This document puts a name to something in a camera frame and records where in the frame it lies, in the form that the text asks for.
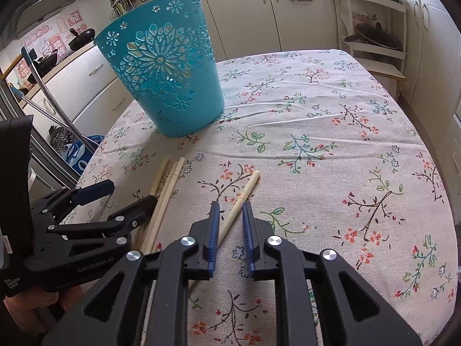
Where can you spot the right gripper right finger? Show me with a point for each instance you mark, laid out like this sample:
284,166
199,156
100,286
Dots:
320,298

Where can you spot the black wok on stove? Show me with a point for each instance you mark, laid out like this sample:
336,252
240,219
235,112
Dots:
44,64

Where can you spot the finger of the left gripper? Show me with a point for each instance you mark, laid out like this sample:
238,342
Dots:
86,195
134,215

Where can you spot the floral tablecloth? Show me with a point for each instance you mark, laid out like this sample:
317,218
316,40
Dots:
341,166

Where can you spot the white kitchen trolley rack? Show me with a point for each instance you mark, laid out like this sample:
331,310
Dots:
374,32

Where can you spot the black pot with lid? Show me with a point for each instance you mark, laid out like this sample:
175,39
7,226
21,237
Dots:
81,39

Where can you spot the person's left hand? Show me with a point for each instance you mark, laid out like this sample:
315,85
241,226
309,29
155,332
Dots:
22,307

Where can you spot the teal perforated plastic basket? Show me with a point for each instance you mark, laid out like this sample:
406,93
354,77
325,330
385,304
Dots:
163,54

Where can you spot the lone wooden chopstick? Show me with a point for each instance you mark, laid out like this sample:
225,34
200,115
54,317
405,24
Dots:
237,205

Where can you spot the blue white bag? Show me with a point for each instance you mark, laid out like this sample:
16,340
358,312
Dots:
77,156

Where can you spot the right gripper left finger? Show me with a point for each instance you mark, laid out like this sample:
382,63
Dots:
144,297

